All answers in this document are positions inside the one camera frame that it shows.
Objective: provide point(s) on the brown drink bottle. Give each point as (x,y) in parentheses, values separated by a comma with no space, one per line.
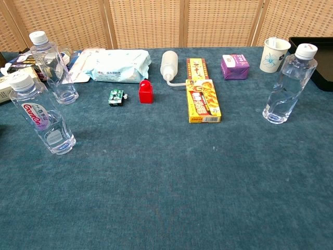
(2,61)

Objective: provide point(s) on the white paper cup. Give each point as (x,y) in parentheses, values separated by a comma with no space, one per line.
(271,61)

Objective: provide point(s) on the black tray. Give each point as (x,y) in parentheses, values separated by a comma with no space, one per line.
(325,60)

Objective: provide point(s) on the wet wipes pack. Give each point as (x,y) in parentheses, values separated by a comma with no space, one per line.
(119,65)

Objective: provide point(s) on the narrow yellow brown box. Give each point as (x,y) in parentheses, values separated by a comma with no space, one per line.
(197,69)

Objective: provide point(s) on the purple box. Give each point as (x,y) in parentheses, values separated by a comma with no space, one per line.
(235,67)

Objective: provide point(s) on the green small card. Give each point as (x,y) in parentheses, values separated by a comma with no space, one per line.
(115,97)

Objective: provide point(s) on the wicker folding screen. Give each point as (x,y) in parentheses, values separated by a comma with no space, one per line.
(145,23)

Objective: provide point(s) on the small red block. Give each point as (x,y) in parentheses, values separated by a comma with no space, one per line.
(146,95)

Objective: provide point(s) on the yellow curry box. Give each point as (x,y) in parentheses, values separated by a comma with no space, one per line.
(204,101)

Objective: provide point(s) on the blue tablecloth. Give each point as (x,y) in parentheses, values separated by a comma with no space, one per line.
(166,195)

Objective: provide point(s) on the clear water bottle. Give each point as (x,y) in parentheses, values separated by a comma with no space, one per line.
(44,122)
(56,75)
(286,88)

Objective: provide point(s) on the white squeeze bottle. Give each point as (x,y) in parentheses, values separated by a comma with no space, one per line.
(169,63)

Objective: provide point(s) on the black battery pack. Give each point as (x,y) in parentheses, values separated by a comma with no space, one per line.
(23,61)

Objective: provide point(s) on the pink toothbrush pack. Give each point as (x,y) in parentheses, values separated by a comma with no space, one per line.
(83,65)

